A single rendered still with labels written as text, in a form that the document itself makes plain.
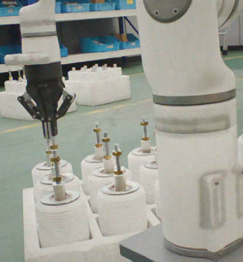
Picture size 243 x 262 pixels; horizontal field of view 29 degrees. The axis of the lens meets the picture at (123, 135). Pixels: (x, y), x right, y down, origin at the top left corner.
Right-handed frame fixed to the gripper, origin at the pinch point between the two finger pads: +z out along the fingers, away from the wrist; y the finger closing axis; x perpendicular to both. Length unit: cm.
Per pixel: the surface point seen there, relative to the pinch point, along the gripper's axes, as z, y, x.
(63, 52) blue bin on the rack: 7, 208, -463
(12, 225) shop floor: 36, 31, -29
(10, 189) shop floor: 37, 50, -59
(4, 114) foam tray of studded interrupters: 35, 139, -202
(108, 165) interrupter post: 9.1, -10.8, -4.4
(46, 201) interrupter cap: 10.6, -4.3, 13.1
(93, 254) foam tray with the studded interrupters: 19.6, -13.7, 15.2
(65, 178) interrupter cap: 10.8, -2.1, -0.3
